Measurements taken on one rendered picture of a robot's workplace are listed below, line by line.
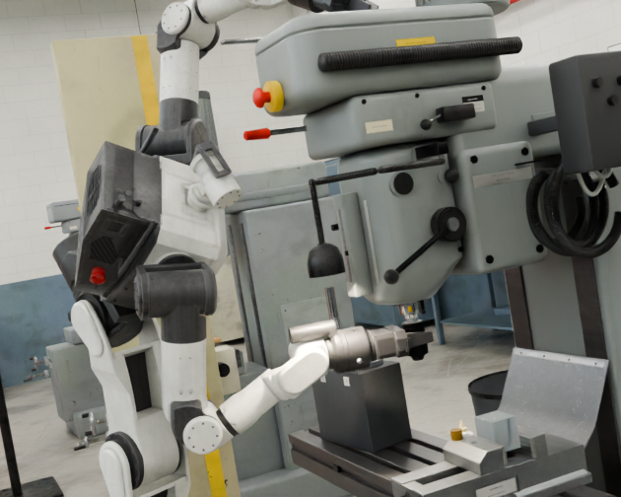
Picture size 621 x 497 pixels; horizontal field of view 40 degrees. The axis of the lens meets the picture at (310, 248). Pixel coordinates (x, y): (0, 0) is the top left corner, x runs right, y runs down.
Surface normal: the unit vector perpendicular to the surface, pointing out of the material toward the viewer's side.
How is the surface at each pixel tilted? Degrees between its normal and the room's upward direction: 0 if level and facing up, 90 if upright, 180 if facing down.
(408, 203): 90
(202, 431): 98
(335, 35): 90
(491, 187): 90
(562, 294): 90
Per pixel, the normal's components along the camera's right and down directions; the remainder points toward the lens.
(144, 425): 0.73, -0.02
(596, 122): 0.41, -0.02
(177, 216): 0.53, -0.60
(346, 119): -0.90, 0.17
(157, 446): 0.69, -0.25
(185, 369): 0.20, 0.16
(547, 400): -0.87, -0.30
